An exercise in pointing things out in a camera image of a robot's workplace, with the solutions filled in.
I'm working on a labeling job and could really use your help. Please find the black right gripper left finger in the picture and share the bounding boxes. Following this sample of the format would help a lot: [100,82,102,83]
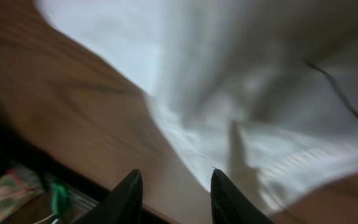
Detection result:
[75,169,143,224]

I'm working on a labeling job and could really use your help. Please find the white t-shirt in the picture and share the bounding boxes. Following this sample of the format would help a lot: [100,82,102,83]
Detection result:
[36,0,358,214]

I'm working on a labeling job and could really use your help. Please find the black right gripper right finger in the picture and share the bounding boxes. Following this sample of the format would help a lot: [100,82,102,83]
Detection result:
[210,169,274,224]

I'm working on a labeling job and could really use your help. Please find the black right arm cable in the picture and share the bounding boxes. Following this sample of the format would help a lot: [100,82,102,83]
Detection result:
[305,60,358,125]

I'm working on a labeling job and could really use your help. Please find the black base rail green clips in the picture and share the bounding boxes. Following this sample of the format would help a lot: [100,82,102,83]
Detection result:
[0,124,167,224]

